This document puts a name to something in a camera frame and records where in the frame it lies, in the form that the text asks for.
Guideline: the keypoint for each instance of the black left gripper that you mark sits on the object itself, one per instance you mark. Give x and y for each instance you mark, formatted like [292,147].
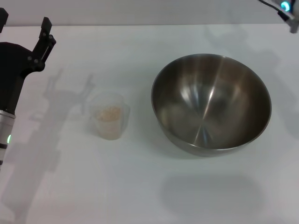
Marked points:
[11,70]

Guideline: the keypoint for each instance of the large stainless steel bowl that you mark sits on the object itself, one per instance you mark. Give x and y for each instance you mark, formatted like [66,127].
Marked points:
[210,107]

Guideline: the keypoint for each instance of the clear plastic measuring cup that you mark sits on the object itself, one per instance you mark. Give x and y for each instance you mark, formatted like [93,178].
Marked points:
[109,128]

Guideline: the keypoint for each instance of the white rice grains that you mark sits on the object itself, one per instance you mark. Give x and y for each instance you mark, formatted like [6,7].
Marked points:
[109,114]

